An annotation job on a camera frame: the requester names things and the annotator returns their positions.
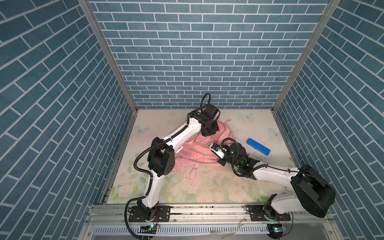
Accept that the blue pencil case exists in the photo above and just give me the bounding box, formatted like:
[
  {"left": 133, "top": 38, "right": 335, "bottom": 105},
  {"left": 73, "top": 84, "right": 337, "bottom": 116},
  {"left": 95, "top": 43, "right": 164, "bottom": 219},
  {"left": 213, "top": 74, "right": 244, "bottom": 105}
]
[{"left": 246, "top": 138, "right": 271, "bottom": 156}]

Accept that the pink student backpack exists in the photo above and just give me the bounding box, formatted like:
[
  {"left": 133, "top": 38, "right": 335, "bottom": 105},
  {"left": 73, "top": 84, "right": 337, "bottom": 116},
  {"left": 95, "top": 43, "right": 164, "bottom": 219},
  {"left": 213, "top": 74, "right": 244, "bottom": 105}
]
[{"left": 174, "top": 119, "right": 234, "bottom": 181}]

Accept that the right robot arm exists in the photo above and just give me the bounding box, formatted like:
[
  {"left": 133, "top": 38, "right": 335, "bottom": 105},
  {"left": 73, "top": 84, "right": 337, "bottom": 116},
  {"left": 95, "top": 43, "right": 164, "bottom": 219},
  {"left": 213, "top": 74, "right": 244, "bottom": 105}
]
[{"left": 211, "top": 138, "right": 336, "bottom": 221}]

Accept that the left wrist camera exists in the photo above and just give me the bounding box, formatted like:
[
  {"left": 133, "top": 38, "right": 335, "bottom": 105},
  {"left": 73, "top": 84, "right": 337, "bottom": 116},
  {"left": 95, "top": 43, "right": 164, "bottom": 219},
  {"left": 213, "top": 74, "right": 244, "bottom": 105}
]
[{"left": 203, "top": 104, "right": 220, "bottom": 121}]

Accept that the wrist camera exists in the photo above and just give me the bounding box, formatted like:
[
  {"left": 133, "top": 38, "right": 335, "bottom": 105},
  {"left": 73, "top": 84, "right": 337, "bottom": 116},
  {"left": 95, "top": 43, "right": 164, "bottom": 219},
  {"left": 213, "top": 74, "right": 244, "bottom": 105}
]
[
  {"left": 210, "top": 143, "right": 226, "bottom": 159},
  {"left": 203, "top": 104, "right": 220, "bottom": 121}
]

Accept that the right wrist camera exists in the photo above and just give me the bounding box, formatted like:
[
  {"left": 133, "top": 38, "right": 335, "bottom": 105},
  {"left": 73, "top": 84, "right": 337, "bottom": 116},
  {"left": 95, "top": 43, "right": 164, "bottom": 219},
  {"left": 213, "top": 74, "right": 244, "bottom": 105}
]
[{"left": 210, "top": 143, "right": 226, "bottom": 159}]

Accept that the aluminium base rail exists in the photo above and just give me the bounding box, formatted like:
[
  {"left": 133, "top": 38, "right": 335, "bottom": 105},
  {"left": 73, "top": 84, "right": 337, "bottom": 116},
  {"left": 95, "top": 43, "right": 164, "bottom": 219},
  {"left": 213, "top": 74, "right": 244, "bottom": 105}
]
[{"left": 79, "top": 203, "right": 313, "bottom": 239}]

